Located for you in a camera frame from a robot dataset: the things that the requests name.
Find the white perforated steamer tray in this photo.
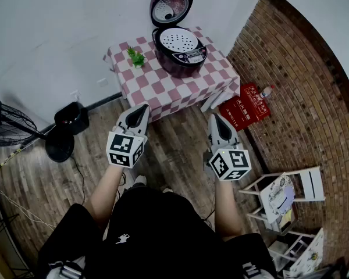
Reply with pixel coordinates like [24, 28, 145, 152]
[159, 27, 199, 53]

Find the black floor cable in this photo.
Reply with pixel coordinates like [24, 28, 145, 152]
[68, 155, 87, 206]

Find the white table leg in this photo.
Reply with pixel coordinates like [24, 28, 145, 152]
[200, 90, 230, 113]

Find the person's right forearm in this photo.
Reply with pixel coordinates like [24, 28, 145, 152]
[214, 178, 243, 241]

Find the purple rice cooker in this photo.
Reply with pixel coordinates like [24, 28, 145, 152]
[149, 0, 208, 80]

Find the black waste bin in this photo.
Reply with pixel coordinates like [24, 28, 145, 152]
[54, 101, 90, 135]

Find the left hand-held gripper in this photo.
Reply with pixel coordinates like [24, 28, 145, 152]
[106, 103, 151, 168]

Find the white folding chair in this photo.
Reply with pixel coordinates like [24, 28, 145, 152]
[267, 228, 325, 279]

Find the pink checkered tablecloth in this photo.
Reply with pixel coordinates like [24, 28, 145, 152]
[102, 26, 241, 124]

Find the person's left forearm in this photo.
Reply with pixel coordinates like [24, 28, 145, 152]
[88, 164, 126, 229]

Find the red box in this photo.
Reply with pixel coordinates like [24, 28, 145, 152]
[218, 82, 272, 132]

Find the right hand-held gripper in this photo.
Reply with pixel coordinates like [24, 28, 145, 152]
[203, 113, 252, 181]

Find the clear bottle with red cap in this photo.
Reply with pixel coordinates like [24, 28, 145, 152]
[257, 85, 276, 100]

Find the white floor cable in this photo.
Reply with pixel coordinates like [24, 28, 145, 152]
[0, 184, 56, 232]

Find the black standing fan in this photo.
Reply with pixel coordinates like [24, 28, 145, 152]
[0, 91, 75, 163]

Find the small green potted plant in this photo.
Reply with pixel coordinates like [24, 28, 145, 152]
[126, 45, 147, 69]

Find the grey harness strap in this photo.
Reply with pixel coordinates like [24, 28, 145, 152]
[48, 260, 85, 279]
[241, 262, 270, 279]

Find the person's black clothing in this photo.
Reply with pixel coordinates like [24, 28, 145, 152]
[36, 186, 286, 279]

